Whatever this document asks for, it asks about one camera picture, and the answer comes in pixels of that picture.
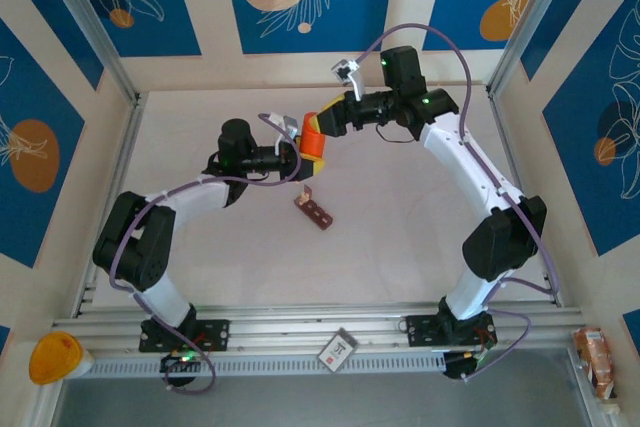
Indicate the left aluminium side rail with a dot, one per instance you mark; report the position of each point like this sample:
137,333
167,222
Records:
117,182

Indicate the brown snack packet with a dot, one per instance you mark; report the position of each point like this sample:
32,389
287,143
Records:
595,362

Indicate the left black controller board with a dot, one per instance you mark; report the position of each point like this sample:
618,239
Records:
175,362

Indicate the right aluminium corner post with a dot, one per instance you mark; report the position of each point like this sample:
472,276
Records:
522,22

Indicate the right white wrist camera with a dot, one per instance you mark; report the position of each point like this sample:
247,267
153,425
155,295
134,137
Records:
345,69

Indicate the black controller board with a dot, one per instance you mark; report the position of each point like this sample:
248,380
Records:
457,367
175,362

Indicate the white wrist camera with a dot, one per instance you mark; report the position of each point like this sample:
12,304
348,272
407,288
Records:
287,124
345,69

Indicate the left aluminium corner post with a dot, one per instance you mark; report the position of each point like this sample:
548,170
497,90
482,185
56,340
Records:
90,22

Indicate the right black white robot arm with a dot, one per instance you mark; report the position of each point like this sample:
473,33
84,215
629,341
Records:
500,242

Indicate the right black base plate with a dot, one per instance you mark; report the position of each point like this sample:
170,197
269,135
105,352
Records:
422,331

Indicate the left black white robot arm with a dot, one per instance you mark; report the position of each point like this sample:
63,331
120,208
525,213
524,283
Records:
135,247

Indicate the aluminium corner post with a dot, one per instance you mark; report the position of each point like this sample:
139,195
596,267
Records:
90,22
522,22

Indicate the dark red pill organizer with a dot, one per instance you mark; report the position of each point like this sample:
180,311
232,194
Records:
317,214

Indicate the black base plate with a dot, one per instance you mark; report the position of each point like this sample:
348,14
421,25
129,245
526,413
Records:
422,331
215,334

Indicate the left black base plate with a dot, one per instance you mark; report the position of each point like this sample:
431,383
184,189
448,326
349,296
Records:
215,334

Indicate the orange dome lamp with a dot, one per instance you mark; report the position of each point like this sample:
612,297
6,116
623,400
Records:
52,359

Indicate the white card with red mark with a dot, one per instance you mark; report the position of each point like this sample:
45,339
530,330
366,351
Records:
339,349

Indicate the right black controller board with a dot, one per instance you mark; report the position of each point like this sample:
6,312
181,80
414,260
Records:
457,367

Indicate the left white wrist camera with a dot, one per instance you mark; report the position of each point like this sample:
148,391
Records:
287,124

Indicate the right aluminium side rail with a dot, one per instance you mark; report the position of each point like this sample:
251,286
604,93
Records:
501,122

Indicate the aluminium side rail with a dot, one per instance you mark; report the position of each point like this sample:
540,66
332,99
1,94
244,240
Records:
501,122
117,182

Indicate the orange pill bottle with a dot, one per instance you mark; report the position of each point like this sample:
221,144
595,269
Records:
312,142

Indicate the aluminium cross rails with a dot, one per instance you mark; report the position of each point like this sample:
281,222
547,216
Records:
300,327

